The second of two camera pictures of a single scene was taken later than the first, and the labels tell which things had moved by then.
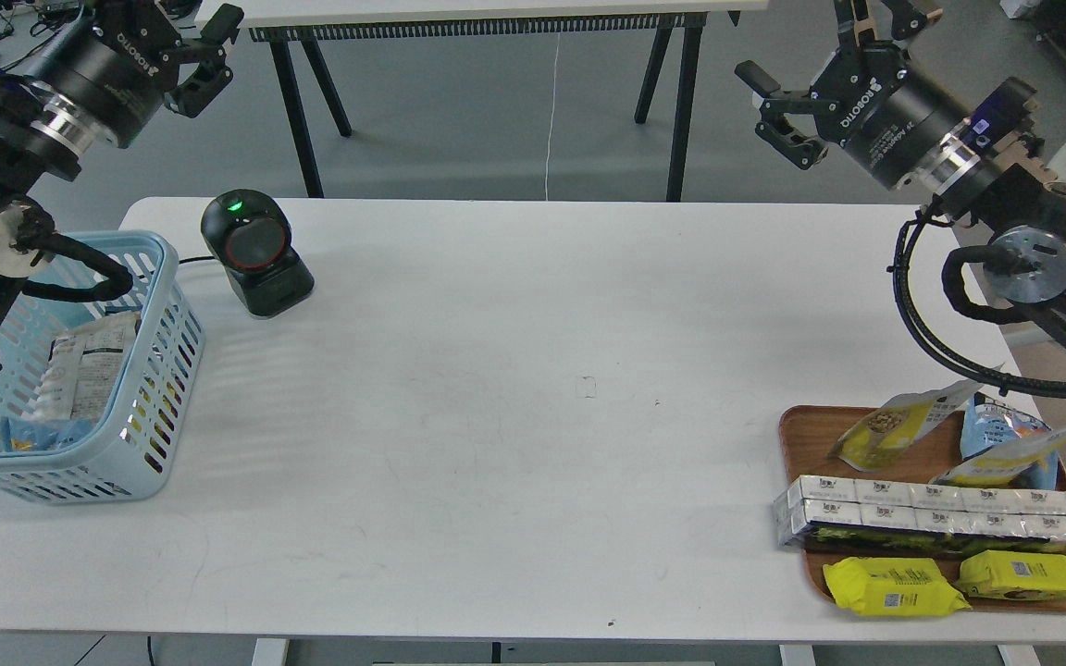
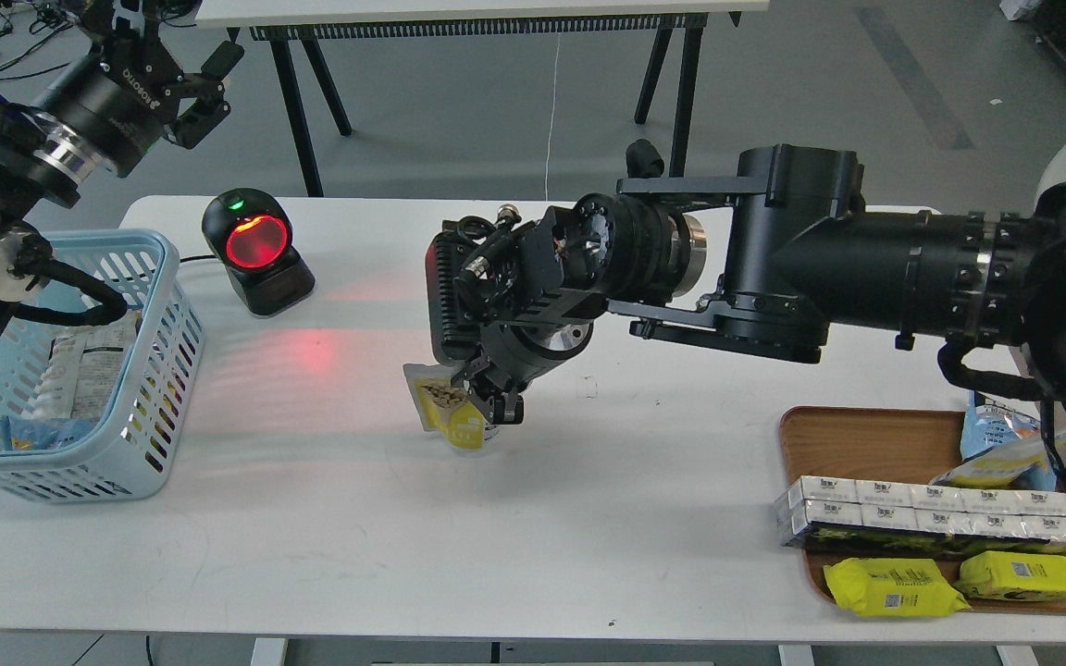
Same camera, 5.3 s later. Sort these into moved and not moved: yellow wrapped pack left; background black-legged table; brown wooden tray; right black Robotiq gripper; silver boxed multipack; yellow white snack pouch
Moved: yellow white snack pouch; right black Robotiq gripper
Not moved: brown wooden tray; silver boxed multipack; yellow wrapped pack left; background black-legged table
